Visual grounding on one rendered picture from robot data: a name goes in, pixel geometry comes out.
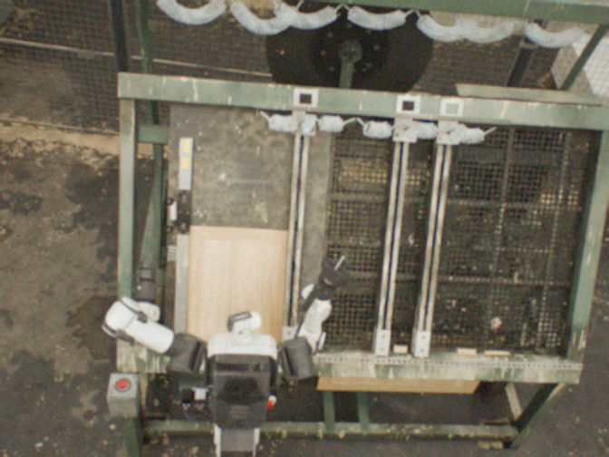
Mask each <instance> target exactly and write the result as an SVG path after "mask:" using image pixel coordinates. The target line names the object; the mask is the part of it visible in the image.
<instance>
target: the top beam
mask: <svg viewBox="0 0 609 457"><path fill-rule="evenodd" d="M295 88H305V89H317V90H318V95H317V107H328V108H341V109H355V110H369V111H382V112H396V104H397V96H409V97H420V110H419V113H422V114H436V115H440V99H444V98H448V100H454V99H460V100H461V101H464V110H463V116H464V117H477V118H491V119H505V120H511V122H510V125H523V126H536V125H537V127H546V126H551V128H556V127H565V128H579V129H594V130H608V131H609V107H597V106H584V105H571V104H557V103H544V102H519V101H505V100H491V99H480V98H466V97H452V96H439V95H427V94H413V93H400V92H375V91H362V90H349V89H335V88H323V87H310V86H296V85H283V84H271V83H245V82H232V81H219V80H206V79H193V78H179V77H173V76H167V75H154V74H140V73H117V96H118V97H124V98H135V99H137V100H152V101H165V102H192V103H206V104H220V105H234V106H247V107H254V102H259V103H272V104H287V105H294V91H295ZM457 109H458V105H457V104H453V103H447V105H446V113H452V114H457Z"/></svg>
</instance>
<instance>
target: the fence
mask: <svg viewBox="0 0 609 457"><path fill-rule="evenodd" d="M183 141H190V142H189V152H183ZM192 142H193V139H190V138H181V139H180V166H179V189H180V190H190V196H191V169H192ZM182 157H186V158H189V169H182ZM188 270H189V231H188V235H179V234H178V257H177V288H176V305H175V319H174V333H175V334H178V333H186V324H187V297H188Z"/></svg>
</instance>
